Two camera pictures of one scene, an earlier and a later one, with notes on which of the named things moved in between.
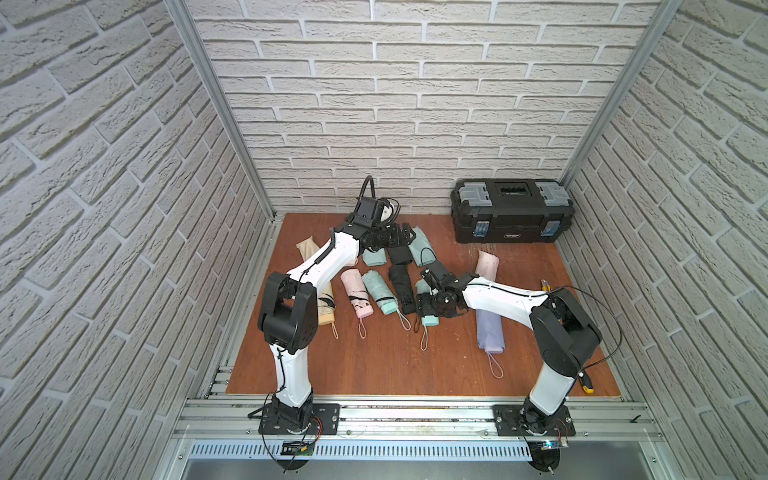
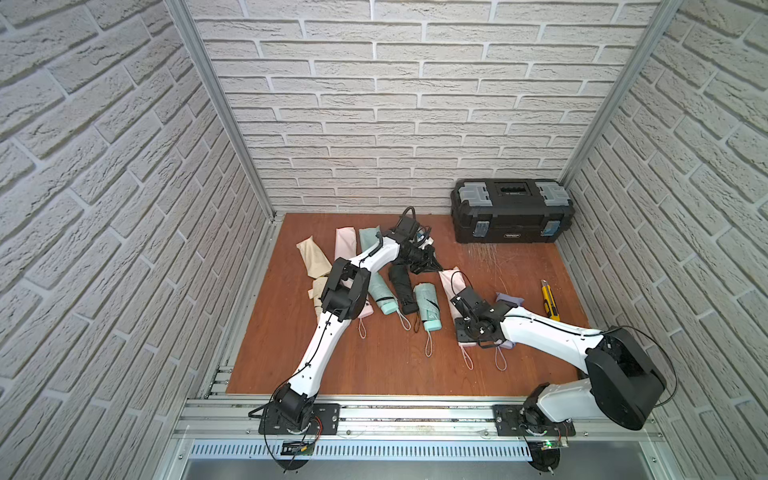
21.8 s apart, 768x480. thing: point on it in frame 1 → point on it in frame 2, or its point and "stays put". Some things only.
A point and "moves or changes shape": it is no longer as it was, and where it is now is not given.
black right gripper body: [441, 309] → [465, 331]
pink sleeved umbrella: [487, 265] moves or changes shape
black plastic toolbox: [510, 211] stays put
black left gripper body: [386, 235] → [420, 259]
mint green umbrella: [386, 301] stays put
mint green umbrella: [426, 309] stays put
